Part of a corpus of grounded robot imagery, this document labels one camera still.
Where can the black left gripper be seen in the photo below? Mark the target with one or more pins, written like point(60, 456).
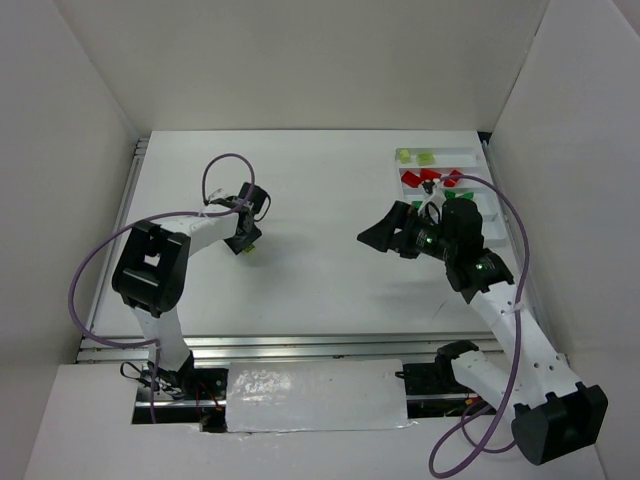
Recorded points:
point(244, 239)

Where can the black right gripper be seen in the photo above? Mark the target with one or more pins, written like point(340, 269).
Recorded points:
point(405, 233)

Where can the red long lego brick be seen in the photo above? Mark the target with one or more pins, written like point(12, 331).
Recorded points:
point(411, 179)

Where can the red curved lego brick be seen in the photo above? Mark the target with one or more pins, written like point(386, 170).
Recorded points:
point(429, 175)

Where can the pale yellow small lego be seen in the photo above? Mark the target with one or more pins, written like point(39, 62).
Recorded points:
point(403, 156)

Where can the pale yellow sloped lego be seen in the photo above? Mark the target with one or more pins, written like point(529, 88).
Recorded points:
point(425, 159)

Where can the red rounded lego brick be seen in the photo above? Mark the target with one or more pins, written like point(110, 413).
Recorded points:
point(455, 175)

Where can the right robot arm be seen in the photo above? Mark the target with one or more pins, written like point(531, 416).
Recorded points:
point(551, 412)

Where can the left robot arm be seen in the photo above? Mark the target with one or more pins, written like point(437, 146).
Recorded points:
point(150, 275)

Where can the white compartment tray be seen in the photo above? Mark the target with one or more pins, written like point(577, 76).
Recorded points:
point(471, 163)

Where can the white taped cover panel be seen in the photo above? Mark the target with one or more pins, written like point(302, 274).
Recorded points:
point(336, 395)

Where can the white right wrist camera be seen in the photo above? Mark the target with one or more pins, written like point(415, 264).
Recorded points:
point(432, 190)

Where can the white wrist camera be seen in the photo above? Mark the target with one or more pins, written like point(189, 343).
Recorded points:
point(215, 197)
point(432, 190)

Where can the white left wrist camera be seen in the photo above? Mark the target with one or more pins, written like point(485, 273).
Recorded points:
point(215, 197)

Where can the aluminium front rail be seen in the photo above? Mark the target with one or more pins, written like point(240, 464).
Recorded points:
point(409, 347)

